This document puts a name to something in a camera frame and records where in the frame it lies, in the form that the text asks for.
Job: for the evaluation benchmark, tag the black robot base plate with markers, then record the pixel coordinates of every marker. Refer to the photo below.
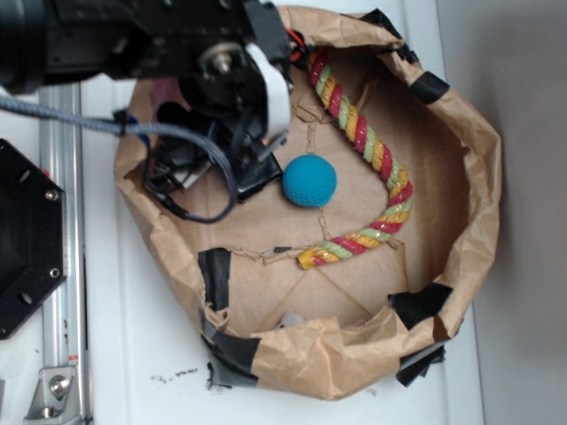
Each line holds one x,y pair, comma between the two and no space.
32,238

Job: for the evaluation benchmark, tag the blue dimpled ball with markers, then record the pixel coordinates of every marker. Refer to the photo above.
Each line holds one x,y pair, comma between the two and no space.
309,181

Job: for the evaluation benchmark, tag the black box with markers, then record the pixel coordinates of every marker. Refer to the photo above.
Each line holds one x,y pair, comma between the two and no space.
252,178

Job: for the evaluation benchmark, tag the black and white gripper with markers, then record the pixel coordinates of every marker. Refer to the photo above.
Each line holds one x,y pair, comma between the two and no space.
241,57

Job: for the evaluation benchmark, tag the aluminium rail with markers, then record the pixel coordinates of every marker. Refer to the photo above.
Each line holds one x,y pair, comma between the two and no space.
65,331

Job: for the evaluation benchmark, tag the brown paper bin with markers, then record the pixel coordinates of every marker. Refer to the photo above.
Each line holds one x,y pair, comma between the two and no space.
387,268

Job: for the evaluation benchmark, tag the metal corner bracket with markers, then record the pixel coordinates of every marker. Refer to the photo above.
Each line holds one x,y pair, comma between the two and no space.
56,398

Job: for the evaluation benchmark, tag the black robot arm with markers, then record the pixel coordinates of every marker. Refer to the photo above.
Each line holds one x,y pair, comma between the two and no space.
45,43

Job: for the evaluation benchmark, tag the white object under paper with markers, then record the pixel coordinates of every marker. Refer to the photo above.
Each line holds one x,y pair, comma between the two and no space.
290,319

